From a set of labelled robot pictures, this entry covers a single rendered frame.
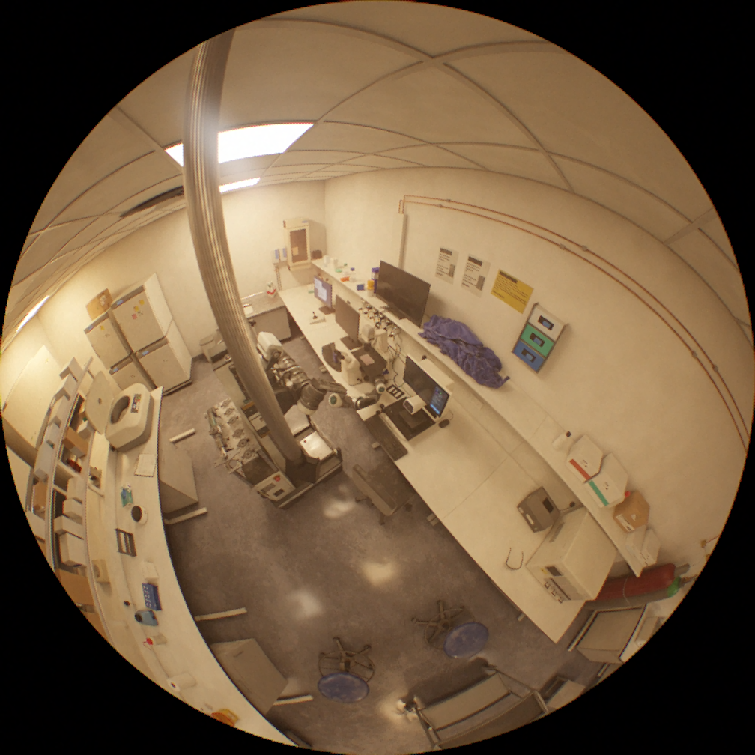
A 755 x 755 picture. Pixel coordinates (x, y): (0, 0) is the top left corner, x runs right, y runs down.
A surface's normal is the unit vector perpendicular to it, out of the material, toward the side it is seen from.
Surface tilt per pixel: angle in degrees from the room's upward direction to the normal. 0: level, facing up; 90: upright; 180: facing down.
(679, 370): 90
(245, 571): 0
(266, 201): 90
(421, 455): 0
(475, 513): 0
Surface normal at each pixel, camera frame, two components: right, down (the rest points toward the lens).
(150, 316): 0.55, 0.62
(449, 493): 0.06, -0.69
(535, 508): -0.60, -0.29
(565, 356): -0.83, 0.36
